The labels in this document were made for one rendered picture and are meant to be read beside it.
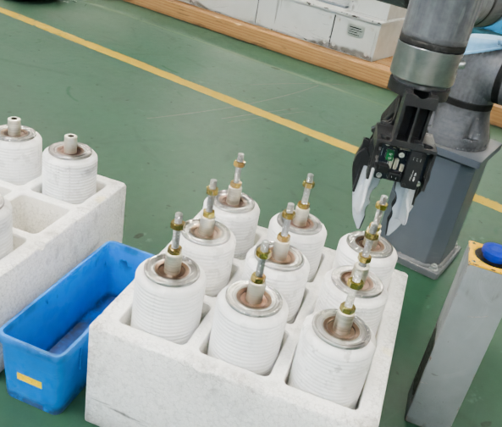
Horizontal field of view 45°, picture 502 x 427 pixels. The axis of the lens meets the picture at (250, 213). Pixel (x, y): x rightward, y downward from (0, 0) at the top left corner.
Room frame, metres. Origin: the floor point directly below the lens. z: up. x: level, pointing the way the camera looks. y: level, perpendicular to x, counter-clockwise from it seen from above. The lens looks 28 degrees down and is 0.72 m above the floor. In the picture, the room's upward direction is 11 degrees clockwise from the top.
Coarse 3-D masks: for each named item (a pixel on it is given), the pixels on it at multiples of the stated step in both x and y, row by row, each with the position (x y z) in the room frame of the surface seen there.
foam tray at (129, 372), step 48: (96, 336) 0.61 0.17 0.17; (144, 336) 0.61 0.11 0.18; (192, 336) 0.63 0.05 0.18; (288, 336) 0.67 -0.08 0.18; (384, 336) 0.71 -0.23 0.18; (96, 384) 0.61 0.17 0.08; (144, 384) 0.59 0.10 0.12; (192, 384) 0.57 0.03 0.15; (240, 384) 0.56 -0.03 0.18; (384, 384) 0.61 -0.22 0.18
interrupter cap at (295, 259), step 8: (256, 248) 0.76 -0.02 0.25; (272, 248) 0.77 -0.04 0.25; (296, 248) 0.78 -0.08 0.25; (256, 256) 0.74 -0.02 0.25; (288, 256) 0.76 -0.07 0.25; (296, 256) 0.76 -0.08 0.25; (272, 264) 0.72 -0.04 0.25; (280, 264) 0.73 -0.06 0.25; (288, 264) 0.73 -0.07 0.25; (296, 264) 0.74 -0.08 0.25
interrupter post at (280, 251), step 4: (276, 240) 0.75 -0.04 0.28; (276, 244) 0.75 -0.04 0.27; (280, 244) 0.74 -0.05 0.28; (284, 244) 0.74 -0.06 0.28; (288, 244) 0.75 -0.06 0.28; (276, 248) 0.75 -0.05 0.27; (280, 248) 0.74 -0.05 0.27; (284, 248) 0.74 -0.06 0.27; (288, 248) 0.75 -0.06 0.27; (276, 252) 0.74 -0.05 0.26; (280, 252) 0.74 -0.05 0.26; (284, 252) 0.74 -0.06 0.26; (272, 256) 0.75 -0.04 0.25; (276, 256) 0.74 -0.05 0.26; (280, 256) 0.74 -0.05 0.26; (284, 256) 0.75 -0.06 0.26; (280, 260) 0.74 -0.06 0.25
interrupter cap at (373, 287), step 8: (336, 272) 0.74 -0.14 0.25; (344, 272) 0.74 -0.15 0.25; (368, 272) 0.75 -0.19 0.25; (336, 280) 0.71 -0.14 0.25; (344, 280) 0.72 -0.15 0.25; (368, 280) 0.73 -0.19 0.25; (376, 280) 0.73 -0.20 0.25; (344, 288) 0.70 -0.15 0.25; (368, 288) 0.71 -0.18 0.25; (376, 288) 0.71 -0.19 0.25; (360, 296) 0.69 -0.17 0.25; (368, 296) 0.69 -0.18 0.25; (376, 296) 0.70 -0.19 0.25
